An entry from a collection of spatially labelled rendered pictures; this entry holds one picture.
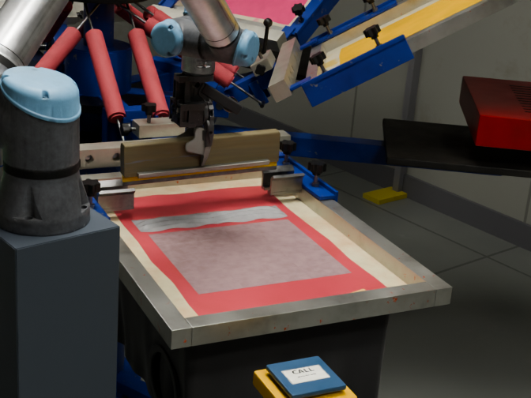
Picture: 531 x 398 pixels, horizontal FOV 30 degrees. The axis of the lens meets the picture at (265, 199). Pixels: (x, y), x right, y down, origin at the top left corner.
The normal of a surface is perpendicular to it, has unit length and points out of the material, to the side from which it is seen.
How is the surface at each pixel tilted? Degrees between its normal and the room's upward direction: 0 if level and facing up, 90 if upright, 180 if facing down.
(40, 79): 8
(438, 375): 0
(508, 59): 90
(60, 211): 73
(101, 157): 90
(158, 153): 90
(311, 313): 90
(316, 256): 0
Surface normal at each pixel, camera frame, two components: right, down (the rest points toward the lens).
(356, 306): 0.43, 0.36
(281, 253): 0.07, -0.93
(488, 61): -0.77, 0.18
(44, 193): 0.30, 0.07
